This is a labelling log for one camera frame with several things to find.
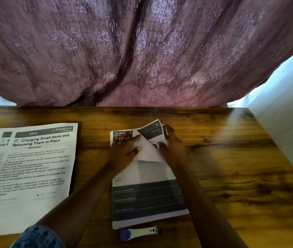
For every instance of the person's left hand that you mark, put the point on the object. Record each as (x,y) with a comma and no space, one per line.
(122,158)

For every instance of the person's right hand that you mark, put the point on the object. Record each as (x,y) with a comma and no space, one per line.
(173,149)

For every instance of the person's left thumb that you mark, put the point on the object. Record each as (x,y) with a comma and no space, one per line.
(135,150)

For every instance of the person's right thumb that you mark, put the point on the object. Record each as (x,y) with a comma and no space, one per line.
(162,147)

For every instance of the white and grey paper sheet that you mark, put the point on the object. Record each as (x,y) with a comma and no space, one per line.
(146,196)

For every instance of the person's right forearm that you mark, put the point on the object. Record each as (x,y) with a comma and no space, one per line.
(203,206)

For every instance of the person's left forearm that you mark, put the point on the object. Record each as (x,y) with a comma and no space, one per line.
(82,204)

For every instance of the small white and blue stapler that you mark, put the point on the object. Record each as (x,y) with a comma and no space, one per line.
(138,232)

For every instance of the mauve patterned curtain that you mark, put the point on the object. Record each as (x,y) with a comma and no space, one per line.
(136,49)

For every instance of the white printed instruction sheet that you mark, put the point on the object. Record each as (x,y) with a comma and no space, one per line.
(33,178)
(3,138)

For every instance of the blue patterned sleeve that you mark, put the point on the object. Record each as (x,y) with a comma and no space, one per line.
(36,237)

